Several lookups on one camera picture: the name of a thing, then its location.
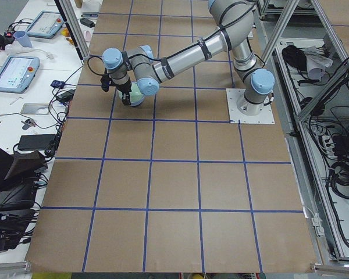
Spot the black flat box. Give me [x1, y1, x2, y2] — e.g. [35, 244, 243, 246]
[17, 134, 56, 151]

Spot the green ceramic bowl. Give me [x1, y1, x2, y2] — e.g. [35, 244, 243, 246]
[117, 82, 145, 107]

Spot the near blue teach pendant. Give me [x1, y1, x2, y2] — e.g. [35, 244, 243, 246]
[0, 55, 40, 94]

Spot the brown paper table cover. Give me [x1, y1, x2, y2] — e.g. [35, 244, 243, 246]
[26, 1, 318, 274]

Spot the pink plastic cup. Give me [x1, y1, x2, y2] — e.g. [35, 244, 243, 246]
[83, 30, 92, 42]

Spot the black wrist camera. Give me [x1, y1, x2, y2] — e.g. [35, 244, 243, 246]
[100, 74, 111, 92]

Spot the light blue plastic cup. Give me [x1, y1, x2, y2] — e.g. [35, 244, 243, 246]
[13, 30, 33, 48]

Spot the aluminium frame post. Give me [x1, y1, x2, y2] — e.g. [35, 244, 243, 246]
[54, 0, 90, 61]

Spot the blue teach pendant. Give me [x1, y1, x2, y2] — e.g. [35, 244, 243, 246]
[26, 11, 64, 39]
[0, 55, 40, 94]

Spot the far blue teach pendant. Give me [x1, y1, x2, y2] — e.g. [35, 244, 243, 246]
[26, 11, 64, 39]

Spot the dark blue small device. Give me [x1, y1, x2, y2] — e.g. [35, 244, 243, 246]
[51, 80, 66, 89]

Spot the black power adapter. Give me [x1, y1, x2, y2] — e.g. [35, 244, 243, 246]
[80, 18, 95, 28]

